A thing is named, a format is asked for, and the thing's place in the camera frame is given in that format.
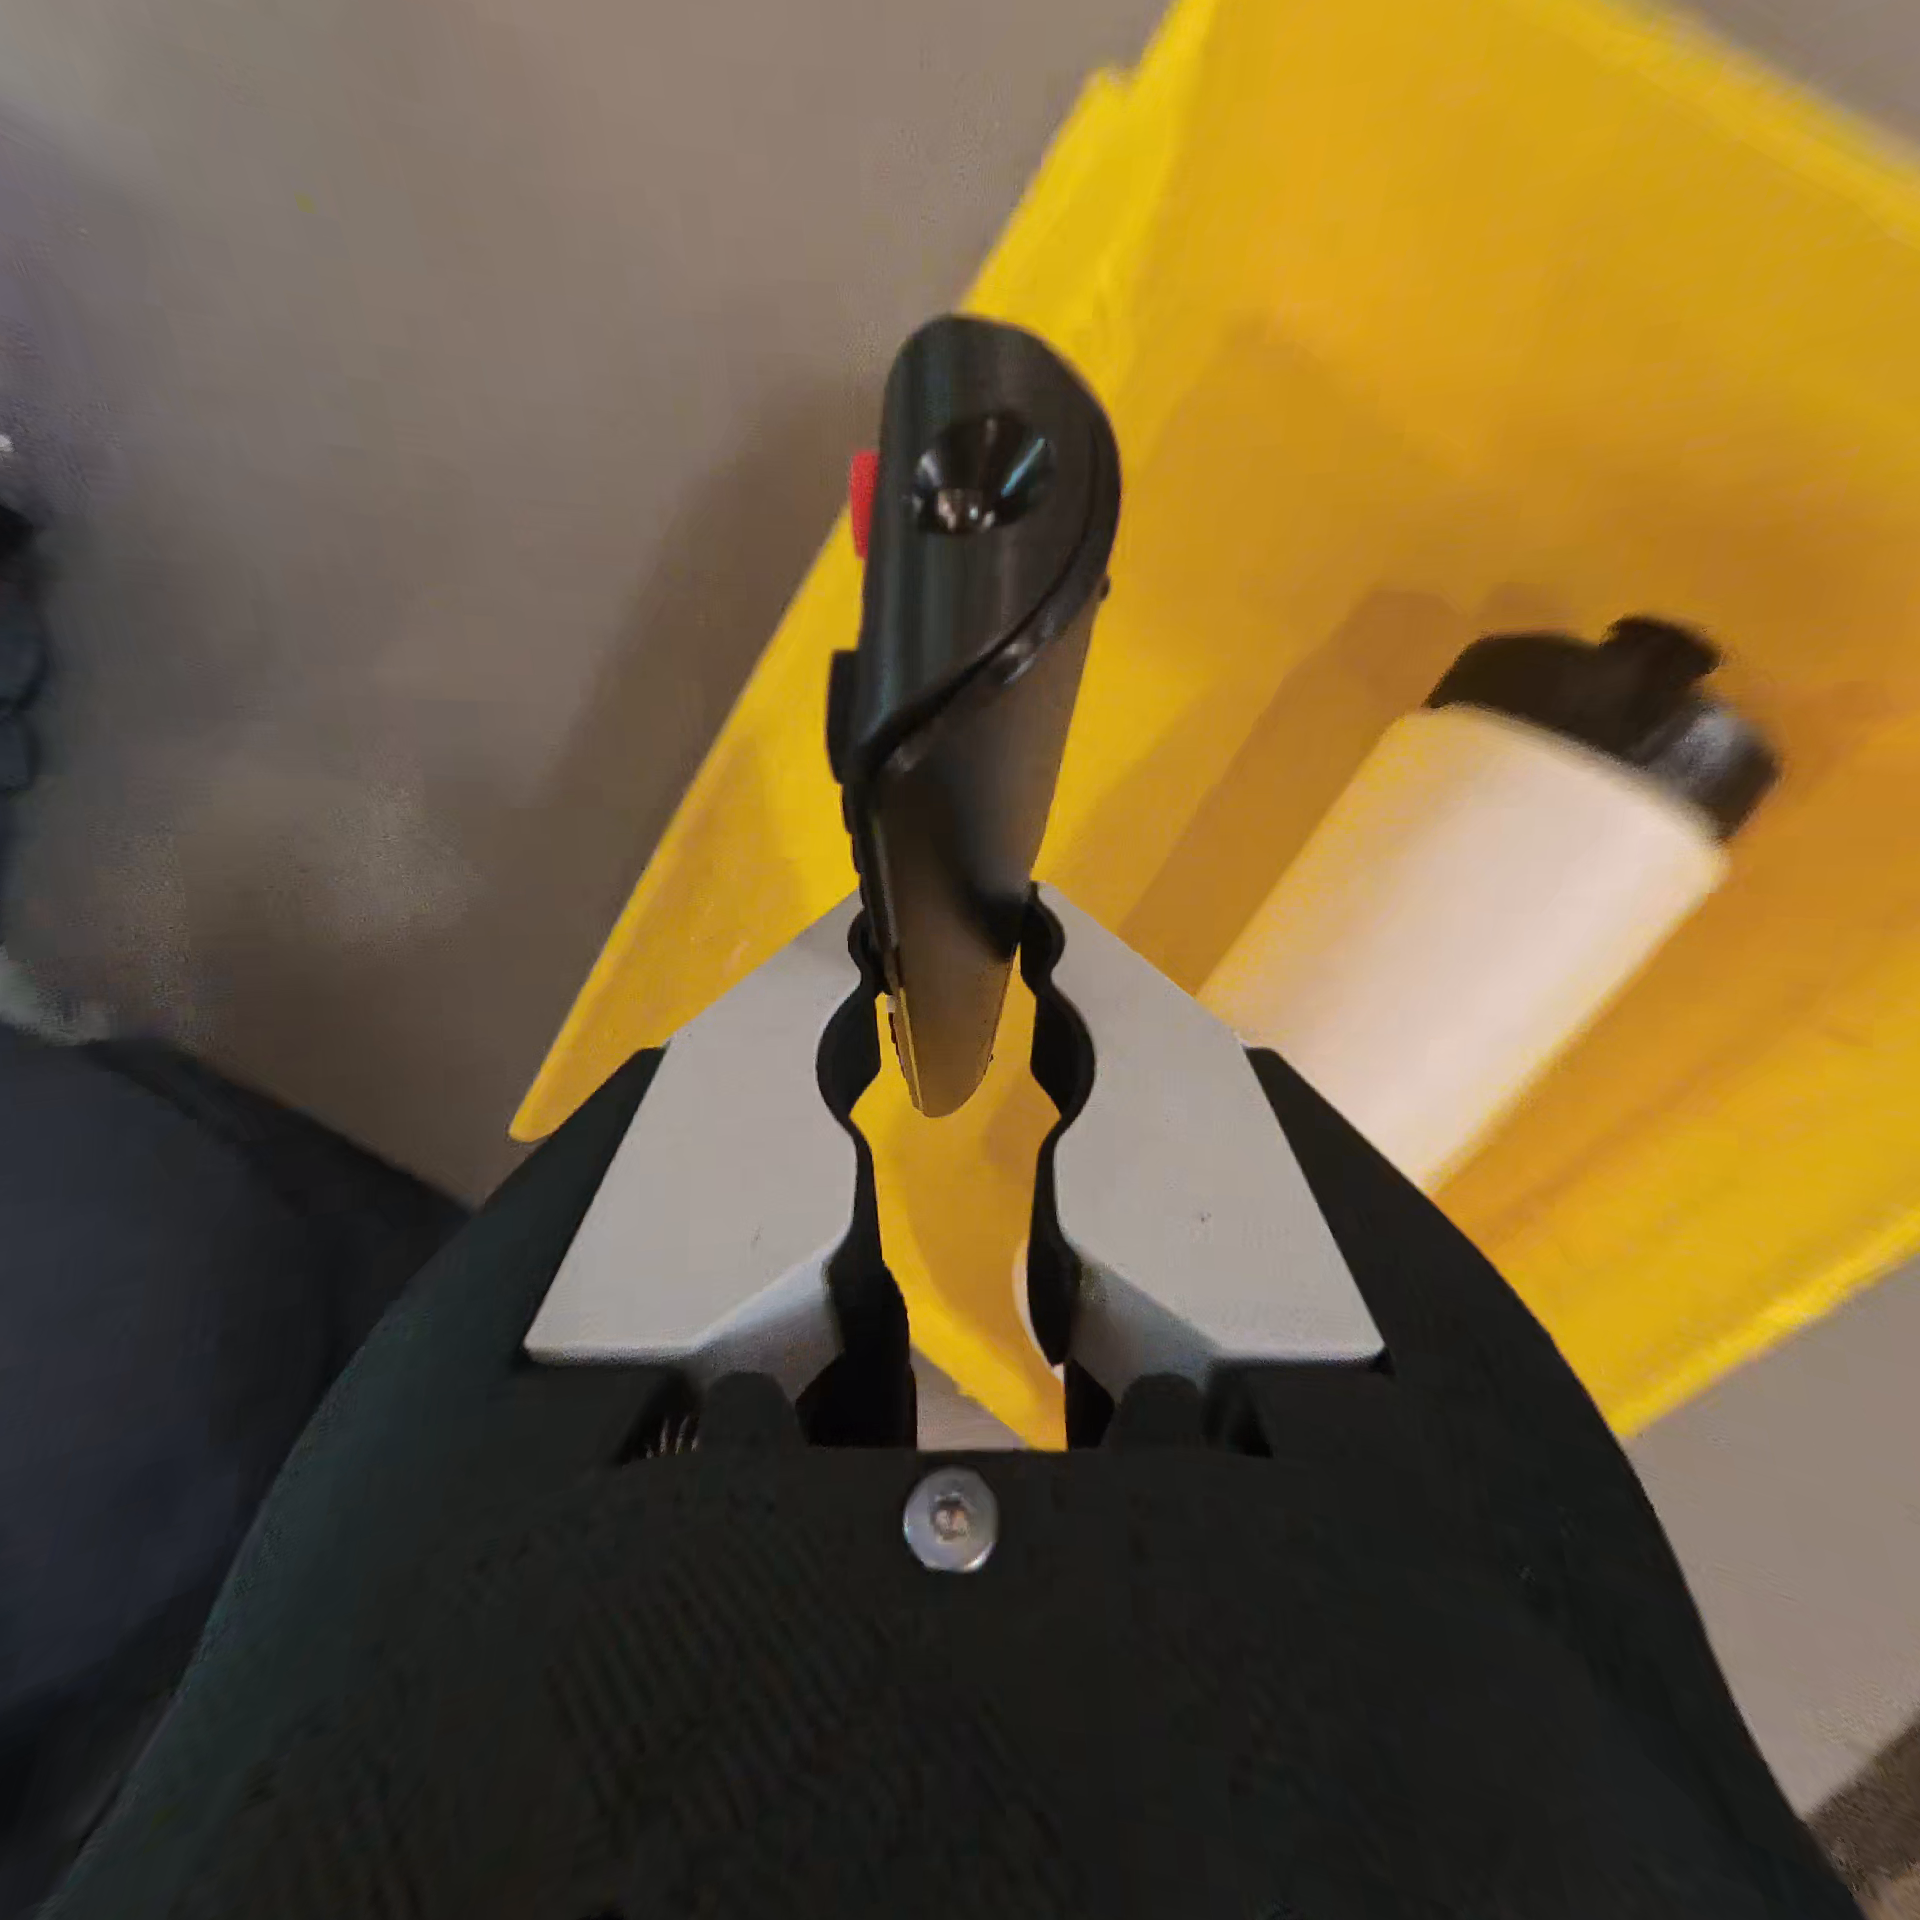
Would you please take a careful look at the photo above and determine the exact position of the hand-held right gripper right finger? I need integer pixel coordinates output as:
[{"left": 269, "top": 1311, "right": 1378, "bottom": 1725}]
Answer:
[{"left": 1019, "top": 884, "right": 1385, "bottom": 1420}]

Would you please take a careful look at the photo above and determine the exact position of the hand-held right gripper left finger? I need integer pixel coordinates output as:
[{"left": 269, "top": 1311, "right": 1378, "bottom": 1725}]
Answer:
[{"left": 526, "top": 896, "right": 917, "bottom": 1420}]

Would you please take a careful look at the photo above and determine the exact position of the white water bottle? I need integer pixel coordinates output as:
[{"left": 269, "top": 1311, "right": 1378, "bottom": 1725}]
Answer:
[{"left": 1201, "top": 614, "right": 1783, "bottom": 1191}]

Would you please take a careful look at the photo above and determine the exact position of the black folding knife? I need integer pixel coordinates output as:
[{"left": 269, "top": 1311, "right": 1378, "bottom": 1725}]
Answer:
[{"left": 828, "top": 314, "right": 1124, "bottom": 1119}]

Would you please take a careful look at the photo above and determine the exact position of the yellow storage bin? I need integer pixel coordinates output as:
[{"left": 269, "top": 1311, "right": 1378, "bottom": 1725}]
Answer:
[{"left": 510, "top": 0, "right": 1920, "bottom": 1448}]

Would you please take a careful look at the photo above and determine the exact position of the person's dark blue sweater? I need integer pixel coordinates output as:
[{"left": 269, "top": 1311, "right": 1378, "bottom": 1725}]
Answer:
[{"left": 0, "top": 1020, "right": 481, "bottom": 1920}]

